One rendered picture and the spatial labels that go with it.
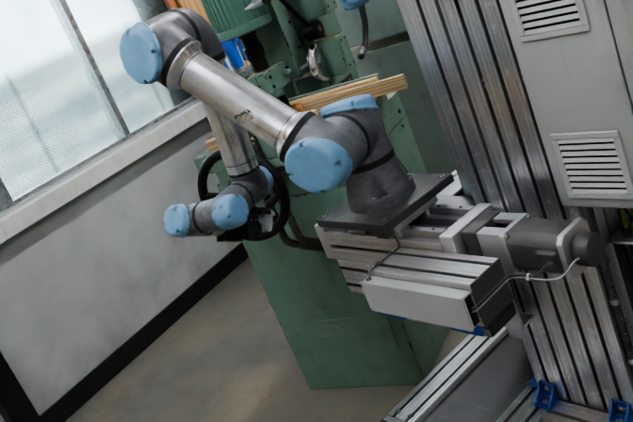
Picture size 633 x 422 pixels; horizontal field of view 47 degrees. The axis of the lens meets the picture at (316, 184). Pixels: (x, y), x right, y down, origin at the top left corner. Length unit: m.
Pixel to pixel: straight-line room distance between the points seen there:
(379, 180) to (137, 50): 0.55
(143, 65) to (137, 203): 2.06
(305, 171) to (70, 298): 2.05
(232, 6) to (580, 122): 1.18
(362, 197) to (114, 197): 2.07
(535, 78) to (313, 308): 1.30
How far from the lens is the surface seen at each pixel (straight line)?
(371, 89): 2.14
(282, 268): 2.36
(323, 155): 1.36
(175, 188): 3.68
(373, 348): 2.40
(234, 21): 2.18
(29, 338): 3.22
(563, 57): 1.28
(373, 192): 1.53
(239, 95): 1.45
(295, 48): 2.34
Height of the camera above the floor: 1.36
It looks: 17 degrees down
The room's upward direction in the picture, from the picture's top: 23 degrees counter-clockwise
